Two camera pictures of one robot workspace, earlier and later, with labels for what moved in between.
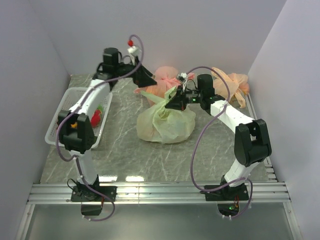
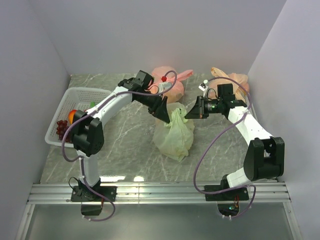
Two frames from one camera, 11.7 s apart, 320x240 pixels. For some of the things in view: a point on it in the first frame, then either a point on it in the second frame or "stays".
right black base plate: x=239 y=192 stays
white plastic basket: x=71 y=96 stays
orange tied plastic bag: x=239 y=84 stays
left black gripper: x=143 y=78 to x=159 y=109
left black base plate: x=83 y=194 stays
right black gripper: x=179 y=102 to x=198 y=111
